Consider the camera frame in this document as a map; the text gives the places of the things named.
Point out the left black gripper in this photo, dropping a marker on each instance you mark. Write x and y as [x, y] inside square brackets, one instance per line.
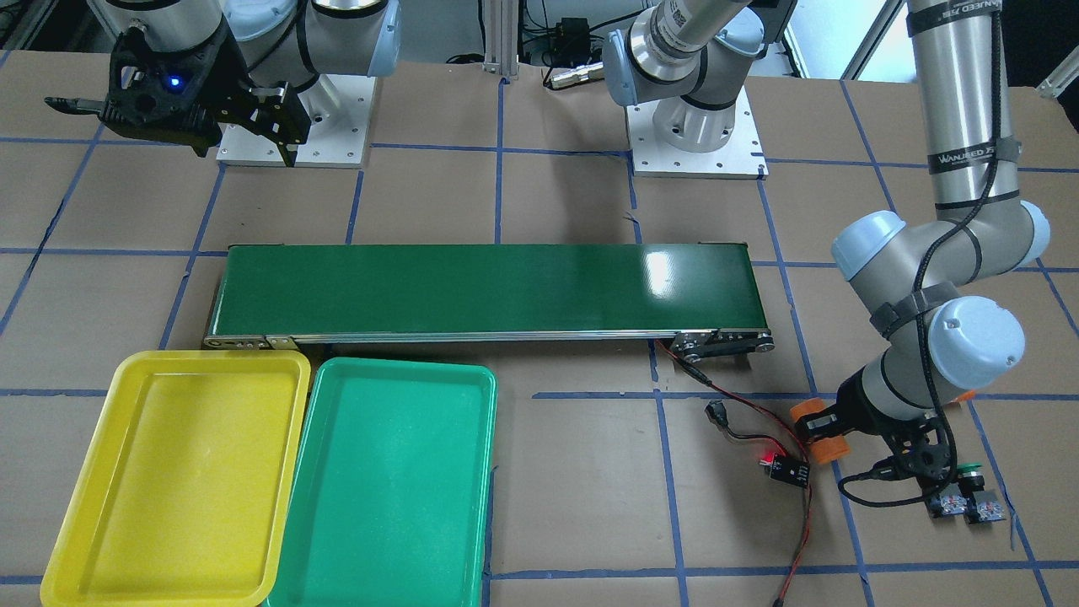
[850, 403]

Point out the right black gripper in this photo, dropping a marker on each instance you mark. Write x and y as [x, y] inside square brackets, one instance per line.
[226, 93]

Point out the plain orange cylinder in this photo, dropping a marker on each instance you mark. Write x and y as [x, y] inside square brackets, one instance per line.
[819, 429]

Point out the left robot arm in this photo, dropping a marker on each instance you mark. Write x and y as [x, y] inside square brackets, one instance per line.
[941, 344]

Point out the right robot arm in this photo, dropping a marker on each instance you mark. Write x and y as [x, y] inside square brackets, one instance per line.
[291, 41]

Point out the small controller circuit board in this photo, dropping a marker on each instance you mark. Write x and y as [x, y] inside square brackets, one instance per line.
[790, 470]

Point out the green push button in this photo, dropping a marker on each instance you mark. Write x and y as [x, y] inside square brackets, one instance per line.
[949, 501]
[982, 505]

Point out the green conveyor belt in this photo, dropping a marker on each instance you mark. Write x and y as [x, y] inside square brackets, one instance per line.
[701, 300]

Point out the yellow tray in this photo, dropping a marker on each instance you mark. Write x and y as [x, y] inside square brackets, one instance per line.
[183, 495]

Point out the green tray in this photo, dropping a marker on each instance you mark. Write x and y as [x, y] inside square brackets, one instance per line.
[391, 492]

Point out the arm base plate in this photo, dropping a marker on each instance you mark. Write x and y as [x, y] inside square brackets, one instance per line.
[340, 107]
[672, 139]

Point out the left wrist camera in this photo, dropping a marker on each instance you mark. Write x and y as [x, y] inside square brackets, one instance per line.
[922, 448]

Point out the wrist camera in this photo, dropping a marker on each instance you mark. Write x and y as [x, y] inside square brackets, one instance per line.
[153, 95]
[922, 448]

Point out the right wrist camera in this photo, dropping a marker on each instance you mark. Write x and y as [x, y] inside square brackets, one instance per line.
[153, 95]

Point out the aluminium frame post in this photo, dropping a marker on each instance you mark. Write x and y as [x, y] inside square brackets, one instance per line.
[500, 35]

